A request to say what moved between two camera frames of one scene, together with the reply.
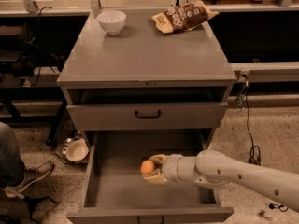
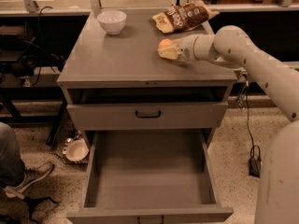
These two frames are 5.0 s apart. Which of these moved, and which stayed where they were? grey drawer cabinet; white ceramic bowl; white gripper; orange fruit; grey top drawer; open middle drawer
Moved: white gripper; orange fruit
Stayed: grey top drawer; grey drawer cabinet; white ceramic bowl; open middle drawer
